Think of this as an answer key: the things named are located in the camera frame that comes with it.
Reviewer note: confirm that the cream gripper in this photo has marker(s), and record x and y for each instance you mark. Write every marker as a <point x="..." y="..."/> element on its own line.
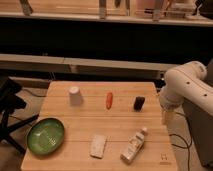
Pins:
<point x="167" y="115"/>

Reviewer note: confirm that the white ceramic cup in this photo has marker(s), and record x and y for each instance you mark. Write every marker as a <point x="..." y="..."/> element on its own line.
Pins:
<point x="75" y="96"/>

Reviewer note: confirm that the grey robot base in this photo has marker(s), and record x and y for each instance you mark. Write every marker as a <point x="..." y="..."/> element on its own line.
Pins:
<point x="198" y="107"/>

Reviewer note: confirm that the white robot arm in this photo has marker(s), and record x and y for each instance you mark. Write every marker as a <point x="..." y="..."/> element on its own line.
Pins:
<point x="185" y="82"/>

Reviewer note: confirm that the black eraser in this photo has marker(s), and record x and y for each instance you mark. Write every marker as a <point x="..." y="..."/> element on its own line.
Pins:
<point x="138" y="104"/>

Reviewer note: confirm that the white plastic bottle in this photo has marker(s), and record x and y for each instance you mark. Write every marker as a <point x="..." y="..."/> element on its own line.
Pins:
<point x="134" y="145"/>

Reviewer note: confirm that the orange carrot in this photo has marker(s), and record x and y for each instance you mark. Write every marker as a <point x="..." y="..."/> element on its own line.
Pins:
<point x="109" y="100"/>

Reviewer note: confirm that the white sponge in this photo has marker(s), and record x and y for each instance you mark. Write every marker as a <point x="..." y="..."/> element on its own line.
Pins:
<point x="98" y="146"/>

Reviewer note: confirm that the green bowl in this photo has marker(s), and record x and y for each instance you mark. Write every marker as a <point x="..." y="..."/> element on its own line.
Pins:
<point x="46" y="136"/>

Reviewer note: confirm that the black chair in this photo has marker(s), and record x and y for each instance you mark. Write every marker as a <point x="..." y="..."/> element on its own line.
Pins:
<point x="9" y="102"/>

